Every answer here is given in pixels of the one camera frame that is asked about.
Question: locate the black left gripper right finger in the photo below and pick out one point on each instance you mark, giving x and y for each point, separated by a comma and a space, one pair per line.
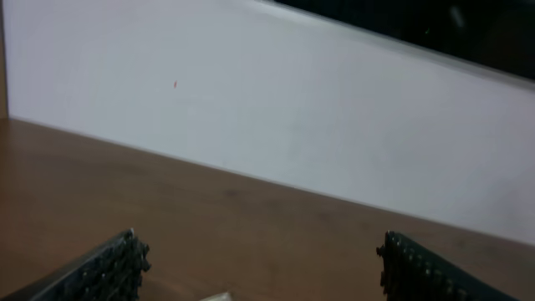
412, 272

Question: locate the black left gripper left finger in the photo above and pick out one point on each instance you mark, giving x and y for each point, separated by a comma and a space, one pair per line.
110, 272

